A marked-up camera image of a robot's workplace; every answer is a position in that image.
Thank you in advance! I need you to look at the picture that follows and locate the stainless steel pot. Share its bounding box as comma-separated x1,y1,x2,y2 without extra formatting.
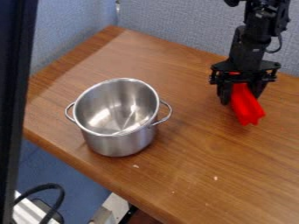
64,78,174,157

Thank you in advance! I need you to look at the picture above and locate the black foreground arm link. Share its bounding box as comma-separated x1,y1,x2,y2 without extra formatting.
0,0,39,224

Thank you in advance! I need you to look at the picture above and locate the white device with black pad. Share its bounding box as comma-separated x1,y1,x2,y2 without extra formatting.
12,194,64,224

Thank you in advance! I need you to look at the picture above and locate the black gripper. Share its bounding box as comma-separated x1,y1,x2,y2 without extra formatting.
210,25,281,105

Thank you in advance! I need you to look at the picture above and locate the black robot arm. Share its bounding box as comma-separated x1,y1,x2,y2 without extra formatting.
210,0,291,105

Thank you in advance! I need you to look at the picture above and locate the black cable loop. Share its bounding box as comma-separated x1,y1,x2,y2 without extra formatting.
14,182,67,224

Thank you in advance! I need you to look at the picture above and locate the white table leg bracket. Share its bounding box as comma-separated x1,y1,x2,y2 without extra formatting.
89,193,130,224

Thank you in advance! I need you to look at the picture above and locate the red plastic block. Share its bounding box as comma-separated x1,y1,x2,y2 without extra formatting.
231,83,266,126

